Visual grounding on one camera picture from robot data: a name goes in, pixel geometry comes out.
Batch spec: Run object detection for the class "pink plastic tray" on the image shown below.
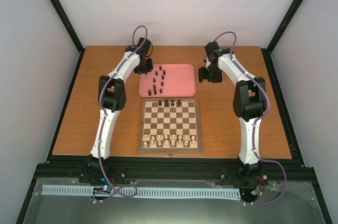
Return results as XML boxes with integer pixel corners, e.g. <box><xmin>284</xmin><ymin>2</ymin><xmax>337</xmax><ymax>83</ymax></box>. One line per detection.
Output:
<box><xmin>138</xmin><ymin>64</ymin><xmax>196</xmax><ymax>97</ymax></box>

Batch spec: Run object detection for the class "black aluminium frame rail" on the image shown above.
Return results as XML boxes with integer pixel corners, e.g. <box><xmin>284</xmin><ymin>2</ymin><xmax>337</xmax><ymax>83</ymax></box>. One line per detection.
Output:
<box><xmin>31</xmin><ymin>155</ymin><xmax>319</xmax><ymax>188</ymax></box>

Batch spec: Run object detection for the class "light blue cable duct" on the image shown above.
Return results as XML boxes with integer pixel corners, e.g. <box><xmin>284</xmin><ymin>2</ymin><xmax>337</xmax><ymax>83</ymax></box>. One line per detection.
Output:
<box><xmin>41</xmin><ymin>185</ymin><xmax>241</xmax><ymax>201</ymax></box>

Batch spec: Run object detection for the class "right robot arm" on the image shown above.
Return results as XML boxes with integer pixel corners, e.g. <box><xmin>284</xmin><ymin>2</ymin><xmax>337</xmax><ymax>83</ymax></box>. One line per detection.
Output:
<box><xmin>198</xmin><ymin>41</ymin><xmax>268</xmax><ymax>183</ymax></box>

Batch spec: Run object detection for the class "light king chess piece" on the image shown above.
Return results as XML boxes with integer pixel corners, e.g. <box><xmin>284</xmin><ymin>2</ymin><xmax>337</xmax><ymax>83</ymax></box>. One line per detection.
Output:
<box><xmin>171</xmin><ymin>135</ymin><xmax>176</xmax><ymax>147</ymax></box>

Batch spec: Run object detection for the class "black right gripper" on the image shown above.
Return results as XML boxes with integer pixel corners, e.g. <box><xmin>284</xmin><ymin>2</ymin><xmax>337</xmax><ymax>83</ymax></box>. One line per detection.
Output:
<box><xmin>198</xmin><ymin>66</ymin><xmax>222</xmax><ymax>84</ymax></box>

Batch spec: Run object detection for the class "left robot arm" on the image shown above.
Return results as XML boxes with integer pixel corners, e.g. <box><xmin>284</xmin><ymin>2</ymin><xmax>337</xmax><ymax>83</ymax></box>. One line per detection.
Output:
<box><xmin>89</xmin><ymin>38</ymin><xmax>153</xmax><ymax>183</ymax></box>

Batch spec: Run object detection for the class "wooden chessboard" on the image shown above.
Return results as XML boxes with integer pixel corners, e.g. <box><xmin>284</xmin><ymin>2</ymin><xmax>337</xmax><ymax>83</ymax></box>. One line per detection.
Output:
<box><xmin>138</xmin><ymin>98</ymin><xmax>203</xmax><ymax>154</ymax></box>

